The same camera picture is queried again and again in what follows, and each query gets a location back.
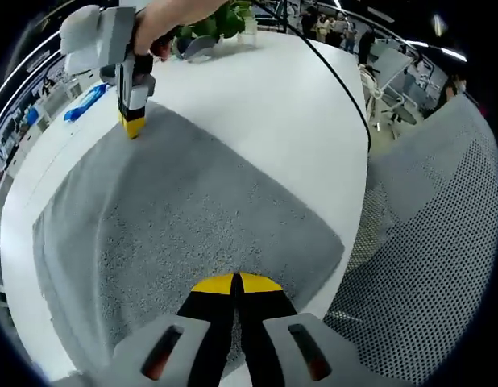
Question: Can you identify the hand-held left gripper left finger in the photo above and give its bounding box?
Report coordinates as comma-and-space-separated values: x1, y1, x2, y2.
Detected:
111, 272, 239, 387

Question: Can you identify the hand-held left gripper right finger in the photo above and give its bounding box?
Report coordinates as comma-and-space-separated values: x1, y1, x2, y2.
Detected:
237, 272, 381, 387

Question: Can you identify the grey towel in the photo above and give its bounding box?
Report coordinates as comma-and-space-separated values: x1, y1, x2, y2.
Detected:
31, 100, 347, 366

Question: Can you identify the person's right hand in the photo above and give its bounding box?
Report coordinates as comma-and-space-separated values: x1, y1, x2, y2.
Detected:
132, 7, 181, 62

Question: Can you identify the blue wipes packet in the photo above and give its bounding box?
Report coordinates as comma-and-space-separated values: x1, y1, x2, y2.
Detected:
63, 83, 110, 123

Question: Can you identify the grey curved object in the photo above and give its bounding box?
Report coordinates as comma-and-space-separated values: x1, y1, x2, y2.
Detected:
171, 35, 222, 62

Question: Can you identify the green leafy plant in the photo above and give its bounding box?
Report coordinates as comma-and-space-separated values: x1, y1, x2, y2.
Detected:
174, 0, 256, 41

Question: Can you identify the clear glass vase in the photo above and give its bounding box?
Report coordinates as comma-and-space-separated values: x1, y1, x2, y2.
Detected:
235, 18, 261, 46

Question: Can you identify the grey mesh office chair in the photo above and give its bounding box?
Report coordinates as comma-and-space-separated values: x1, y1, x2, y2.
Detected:
324, 94, 498, 386

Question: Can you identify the black cable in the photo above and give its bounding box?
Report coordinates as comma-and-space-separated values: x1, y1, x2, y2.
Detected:
251, 0, 373, 152

